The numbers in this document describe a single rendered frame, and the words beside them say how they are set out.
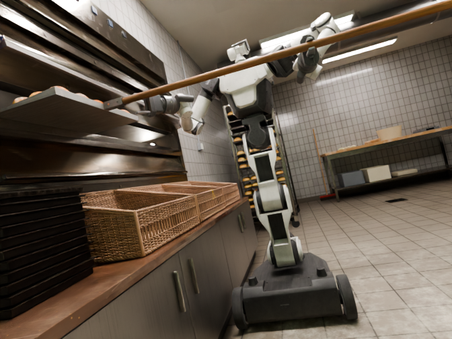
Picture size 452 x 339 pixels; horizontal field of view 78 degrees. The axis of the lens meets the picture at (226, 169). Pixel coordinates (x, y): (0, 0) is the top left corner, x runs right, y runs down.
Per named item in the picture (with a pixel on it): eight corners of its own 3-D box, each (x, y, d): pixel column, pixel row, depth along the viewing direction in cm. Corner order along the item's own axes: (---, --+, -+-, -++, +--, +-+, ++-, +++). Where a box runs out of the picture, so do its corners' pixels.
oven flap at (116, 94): (7, 45, 98) (-34, 70, 102) (187, 124, 272) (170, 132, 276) (5, 39, 98) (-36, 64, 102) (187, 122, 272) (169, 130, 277)
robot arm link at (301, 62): (319, 30, 107) (316, 44, 119) (294, 38, 109) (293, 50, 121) (326, 62, 107) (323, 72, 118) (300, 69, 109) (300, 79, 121)
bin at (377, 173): (369, 182, 493) (366, 169, 494) (362, 181, 542) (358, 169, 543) (391, 178, 486) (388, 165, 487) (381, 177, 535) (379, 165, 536)
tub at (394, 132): (382, 140, 499) (379, 129, 500) (374, 143, 541) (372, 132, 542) (408, 135, 490) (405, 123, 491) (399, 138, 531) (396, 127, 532)
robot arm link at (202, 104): (182, 128, 178) (197, 97, 177) (200, 137, 176) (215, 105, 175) (177, 125, 166) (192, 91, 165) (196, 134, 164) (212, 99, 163)
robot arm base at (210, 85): (208, 100, 181) (212, 83, 182) (227, 101, 176) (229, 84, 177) (198, 91, 167) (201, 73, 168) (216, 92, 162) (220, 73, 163)
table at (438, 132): (335, 202, 492) (324, 153, 496) (329, 198, 570) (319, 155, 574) (479, 177, 444) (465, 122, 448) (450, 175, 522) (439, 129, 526)
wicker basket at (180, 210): (27, 276, 101) (13, 201, 102) (121, 237, 155) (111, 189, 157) (144, 257, 89) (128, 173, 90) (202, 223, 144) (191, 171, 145)
